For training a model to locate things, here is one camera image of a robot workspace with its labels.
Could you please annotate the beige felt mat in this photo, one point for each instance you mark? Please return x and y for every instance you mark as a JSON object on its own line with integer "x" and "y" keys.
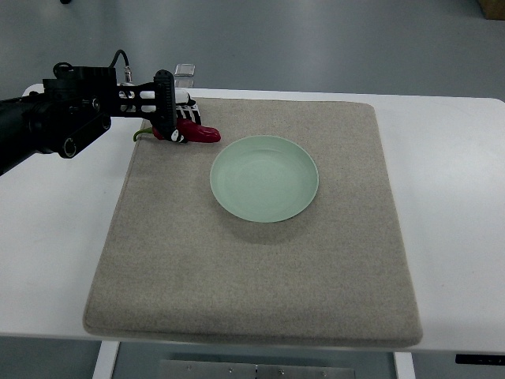
{"x": 177, "y": 266}

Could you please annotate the white left table leg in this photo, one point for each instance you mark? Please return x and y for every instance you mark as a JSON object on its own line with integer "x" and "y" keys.
{"x": 106, "y": 359}

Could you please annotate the cardboard box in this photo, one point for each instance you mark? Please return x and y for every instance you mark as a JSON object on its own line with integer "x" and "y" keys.
{"x": 493, "y": 9}

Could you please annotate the white table leg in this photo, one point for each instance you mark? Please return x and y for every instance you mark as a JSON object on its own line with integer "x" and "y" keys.
{"x": 106, "y": 359}
{"x": 404, "y": 365}

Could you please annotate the clear plastic floor piece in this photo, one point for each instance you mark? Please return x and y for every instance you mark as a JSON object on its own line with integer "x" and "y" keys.
{"x": 184, "y": 70}

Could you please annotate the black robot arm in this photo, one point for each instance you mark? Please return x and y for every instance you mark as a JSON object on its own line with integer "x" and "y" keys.
{"x": 76, "y": 108}

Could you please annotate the white right table leg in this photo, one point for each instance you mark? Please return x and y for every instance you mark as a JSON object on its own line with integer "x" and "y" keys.
{"x": 404, "y": 365}

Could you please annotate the red chili pepper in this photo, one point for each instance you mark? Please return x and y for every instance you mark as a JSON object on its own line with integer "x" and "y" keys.
{"x": 185, "y": 130}

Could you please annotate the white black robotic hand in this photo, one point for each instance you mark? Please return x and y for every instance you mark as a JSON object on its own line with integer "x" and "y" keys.
{"x": 185, "y": 110}

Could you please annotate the pale green plate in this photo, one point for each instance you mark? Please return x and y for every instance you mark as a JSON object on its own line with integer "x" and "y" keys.
{"x": 264, "y": 179}

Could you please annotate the black table control panel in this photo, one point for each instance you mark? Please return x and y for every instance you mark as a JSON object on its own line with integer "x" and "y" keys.
{"x": 480, "y": 360}

